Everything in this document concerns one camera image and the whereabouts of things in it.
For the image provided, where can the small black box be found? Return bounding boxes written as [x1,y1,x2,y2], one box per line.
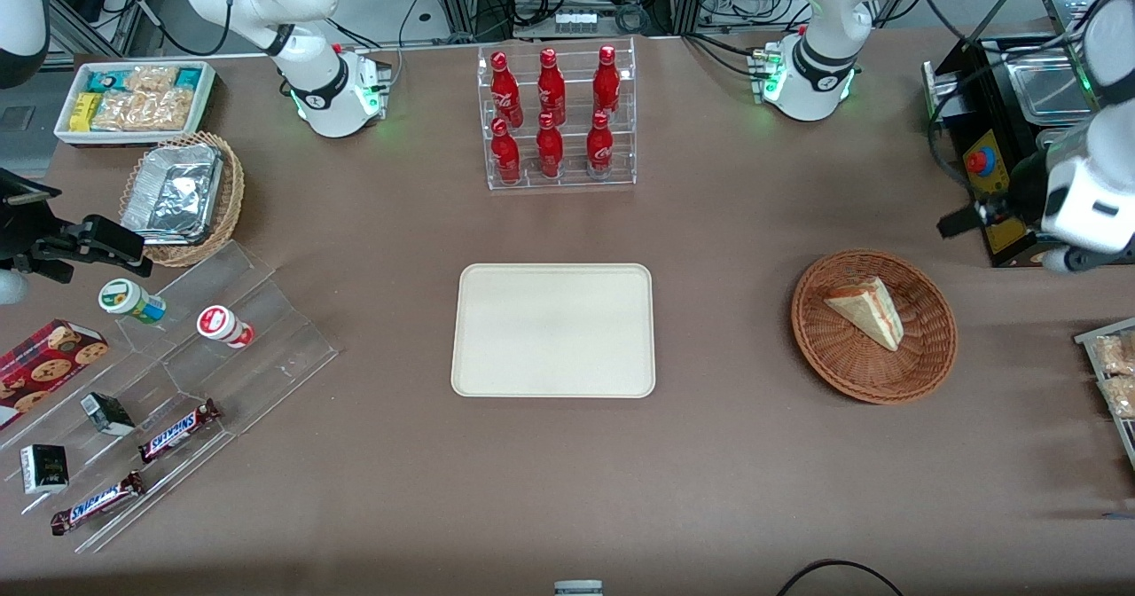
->
[80,392,136,437]
[20,443,70,496]

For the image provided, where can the red cola bottle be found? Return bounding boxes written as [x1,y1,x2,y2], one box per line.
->
[586,110,615,179]
[490,51,523,129]
[536,47,567,125]
[536,113,565,179]
[592,44,622,120]
[490,117,522,185]

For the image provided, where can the wrapped bread pack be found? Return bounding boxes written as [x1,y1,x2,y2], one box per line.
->
[1092,332,1135,377]
[1098,374,1135,420]

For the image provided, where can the green lid yogurt cup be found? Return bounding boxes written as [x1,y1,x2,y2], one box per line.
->
[98,278,168,325]

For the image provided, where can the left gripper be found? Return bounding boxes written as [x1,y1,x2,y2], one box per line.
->
[938,148,1135,255]

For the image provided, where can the beige plastic tray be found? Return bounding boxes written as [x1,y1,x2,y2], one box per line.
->
[450,263,656,399]

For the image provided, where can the grey bread tray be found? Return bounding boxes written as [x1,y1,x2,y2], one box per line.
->
[1075,317,1135,473]

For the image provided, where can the snickers chocolate bar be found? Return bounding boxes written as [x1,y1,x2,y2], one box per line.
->
[137,398,223,465]
[50,470,146,537]

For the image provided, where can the clear cracker bag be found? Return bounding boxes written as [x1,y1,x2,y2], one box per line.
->
[124,65,179,94]
[91,88,197,132]

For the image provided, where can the yellow snack pack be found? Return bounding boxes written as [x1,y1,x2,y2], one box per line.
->
[69,92,104,133]

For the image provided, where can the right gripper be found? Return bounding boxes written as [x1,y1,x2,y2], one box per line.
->
[0,169,153,282]

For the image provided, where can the white snack bin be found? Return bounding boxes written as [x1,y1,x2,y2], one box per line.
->
[53,60,217,147]

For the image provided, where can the metal warmer pan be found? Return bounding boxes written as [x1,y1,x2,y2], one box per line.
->
[1009,44,1099,127]

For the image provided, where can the black yellow food warmer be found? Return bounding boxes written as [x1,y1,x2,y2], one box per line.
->
[922,0,1135,269]

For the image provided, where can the light woven wicker basket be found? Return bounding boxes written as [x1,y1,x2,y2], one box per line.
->
[120,131,246,268]

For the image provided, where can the triangle sandwich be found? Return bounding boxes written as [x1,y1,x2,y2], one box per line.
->
[824,277,904,352]

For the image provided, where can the black floor cable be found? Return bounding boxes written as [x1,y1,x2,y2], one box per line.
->
[778,558,906,596]

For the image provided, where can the clear acrylic stepped display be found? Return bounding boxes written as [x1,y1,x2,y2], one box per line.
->
[0,239,340,554]

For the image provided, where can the red plaid cookie box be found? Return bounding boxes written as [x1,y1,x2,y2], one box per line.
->
[0,318,110,431]

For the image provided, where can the red lid yogurt cup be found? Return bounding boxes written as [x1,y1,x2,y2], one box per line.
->
[196,305,256,349]

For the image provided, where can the round brown wicker basket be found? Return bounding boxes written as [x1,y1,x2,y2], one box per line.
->
[791,250,959,404]

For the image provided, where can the aluminium foil container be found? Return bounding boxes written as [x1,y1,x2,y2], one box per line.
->
[121,144,224,246]

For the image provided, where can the clear acrylic bottle rack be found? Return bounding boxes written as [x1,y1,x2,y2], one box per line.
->
[477,37,638,192]

